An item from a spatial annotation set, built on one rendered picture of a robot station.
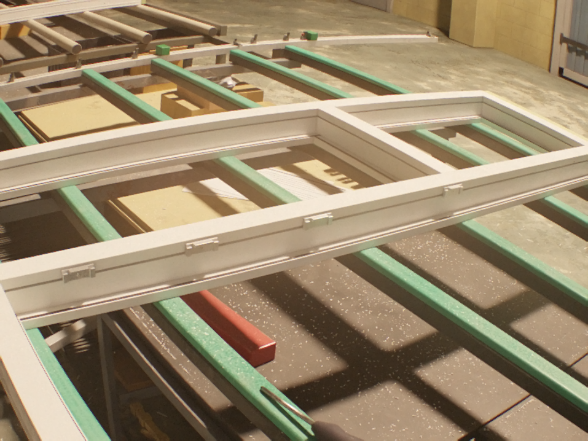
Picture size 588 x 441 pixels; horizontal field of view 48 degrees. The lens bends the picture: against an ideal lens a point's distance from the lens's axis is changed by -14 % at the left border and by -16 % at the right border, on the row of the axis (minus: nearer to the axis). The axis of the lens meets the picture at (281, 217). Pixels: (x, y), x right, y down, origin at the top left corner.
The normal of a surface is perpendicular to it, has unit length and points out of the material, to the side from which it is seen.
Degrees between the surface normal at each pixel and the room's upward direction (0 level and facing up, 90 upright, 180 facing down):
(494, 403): 0
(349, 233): 90
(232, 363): 0
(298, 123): 90
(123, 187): 90
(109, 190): 90
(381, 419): 0
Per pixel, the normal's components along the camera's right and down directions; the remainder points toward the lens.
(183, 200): 0.08, -0.90
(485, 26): 0.58, 0.40
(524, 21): -0.82, 0.19
